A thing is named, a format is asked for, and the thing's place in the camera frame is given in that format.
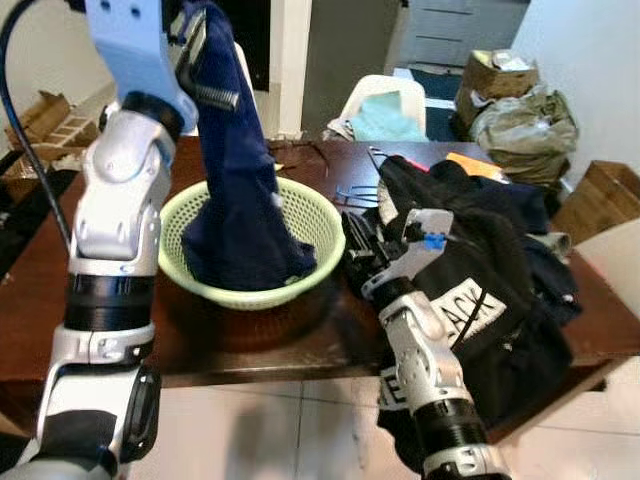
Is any brown cardboard box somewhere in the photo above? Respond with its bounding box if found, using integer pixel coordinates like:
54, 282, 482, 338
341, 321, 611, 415
455, 50, 541, 126
555, 160, 640, 241
5, 90, 101, 151

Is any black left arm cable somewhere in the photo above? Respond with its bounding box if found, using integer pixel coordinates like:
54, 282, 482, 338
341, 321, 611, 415
0, 0, 79, 251

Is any green plastic basket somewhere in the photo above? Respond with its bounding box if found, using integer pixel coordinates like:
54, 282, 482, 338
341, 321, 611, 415
158, 178, 346, 311

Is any orange card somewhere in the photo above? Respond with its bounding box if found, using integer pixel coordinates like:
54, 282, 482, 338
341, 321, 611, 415
445, 152, 506, 181

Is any olive plastic bag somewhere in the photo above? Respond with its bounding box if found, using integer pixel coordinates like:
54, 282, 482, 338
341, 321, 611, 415
470, 85, 581, 186

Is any black printed garment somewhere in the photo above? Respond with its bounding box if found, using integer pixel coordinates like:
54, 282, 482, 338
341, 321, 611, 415
345, 155, 584, 473

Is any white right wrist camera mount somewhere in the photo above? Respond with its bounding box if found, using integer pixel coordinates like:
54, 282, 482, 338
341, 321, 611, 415
362, 208, 454, 301

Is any teal cloth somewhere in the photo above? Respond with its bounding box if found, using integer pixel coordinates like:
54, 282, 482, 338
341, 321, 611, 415
348, 92, 429, 143

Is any dark brown table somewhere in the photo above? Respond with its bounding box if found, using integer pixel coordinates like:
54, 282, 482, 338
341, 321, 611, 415
0, 135, 640, 441

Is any navy blue garment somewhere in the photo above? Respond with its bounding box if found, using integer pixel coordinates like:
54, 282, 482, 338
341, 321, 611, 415
180, 0, 319, 293

